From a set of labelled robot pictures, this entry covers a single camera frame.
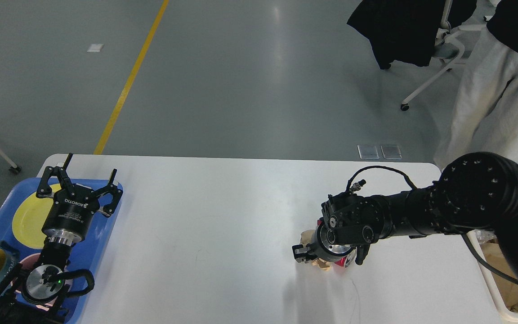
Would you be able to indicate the yellow plastic plate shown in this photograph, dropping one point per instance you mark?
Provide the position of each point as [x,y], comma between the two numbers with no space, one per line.
[30,214]

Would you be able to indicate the aluminium foil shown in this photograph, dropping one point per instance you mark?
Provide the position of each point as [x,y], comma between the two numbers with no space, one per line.
[484,236]

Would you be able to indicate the floor socket plate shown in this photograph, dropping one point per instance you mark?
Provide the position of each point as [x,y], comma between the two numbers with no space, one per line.
[368,152]
[391,152]

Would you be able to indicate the left floor socket plate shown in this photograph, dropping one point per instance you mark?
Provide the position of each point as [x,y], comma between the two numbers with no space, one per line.
[368,152]

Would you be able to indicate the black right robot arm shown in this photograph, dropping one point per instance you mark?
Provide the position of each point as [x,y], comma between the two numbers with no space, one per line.
[477,191]

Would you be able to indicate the right floor socket plate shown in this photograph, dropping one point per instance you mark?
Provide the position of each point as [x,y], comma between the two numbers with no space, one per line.
[391,152]

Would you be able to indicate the person in light trousers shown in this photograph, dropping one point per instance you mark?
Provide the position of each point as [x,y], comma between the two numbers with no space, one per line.
[485,113]

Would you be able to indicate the white office chair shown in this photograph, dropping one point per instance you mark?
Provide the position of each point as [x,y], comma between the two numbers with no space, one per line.
[448,50]

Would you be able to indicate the white plastic bin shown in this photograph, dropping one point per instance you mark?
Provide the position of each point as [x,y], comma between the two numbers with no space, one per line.
[507,316]

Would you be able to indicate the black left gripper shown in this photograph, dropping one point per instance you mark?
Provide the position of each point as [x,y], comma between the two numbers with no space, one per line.
[70,216]

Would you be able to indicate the brown paper bag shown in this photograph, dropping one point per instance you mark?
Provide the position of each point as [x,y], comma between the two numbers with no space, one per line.
[508,290]

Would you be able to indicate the brown paper ball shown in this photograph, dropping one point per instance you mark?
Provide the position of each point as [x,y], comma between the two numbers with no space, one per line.
[305,240]

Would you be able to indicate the black jacket on chair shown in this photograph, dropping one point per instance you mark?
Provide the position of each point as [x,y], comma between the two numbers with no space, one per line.
[399,30]

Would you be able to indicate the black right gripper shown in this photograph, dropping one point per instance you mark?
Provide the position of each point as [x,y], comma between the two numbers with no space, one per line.
[311,252]

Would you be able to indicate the crushed red can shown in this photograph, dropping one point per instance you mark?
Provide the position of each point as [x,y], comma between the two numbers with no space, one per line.
[341,255]

